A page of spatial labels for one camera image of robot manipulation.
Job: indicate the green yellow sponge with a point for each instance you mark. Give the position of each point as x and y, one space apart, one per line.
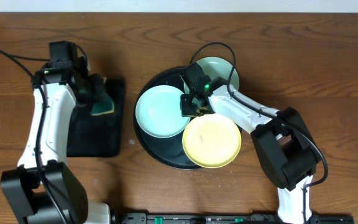
102 102

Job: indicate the black rectangular tray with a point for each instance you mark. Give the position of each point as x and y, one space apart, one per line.
97 136

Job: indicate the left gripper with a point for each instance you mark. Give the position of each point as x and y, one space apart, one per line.
95 90

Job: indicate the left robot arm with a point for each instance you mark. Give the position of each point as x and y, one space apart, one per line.
42 189

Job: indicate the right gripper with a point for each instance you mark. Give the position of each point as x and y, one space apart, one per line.
184 111

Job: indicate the black round tray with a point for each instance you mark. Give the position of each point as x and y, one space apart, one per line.
168 151

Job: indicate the pale green plate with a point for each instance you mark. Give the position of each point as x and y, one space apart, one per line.
217 69

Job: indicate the yellow plate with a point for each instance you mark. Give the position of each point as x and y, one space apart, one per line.
211 141

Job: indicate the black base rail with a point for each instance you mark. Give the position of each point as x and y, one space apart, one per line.
143 218

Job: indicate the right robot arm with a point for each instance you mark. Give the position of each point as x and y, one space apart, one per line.
285 149

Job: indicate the light blue plate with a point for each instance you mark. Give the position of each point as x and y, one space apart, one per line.
158 112

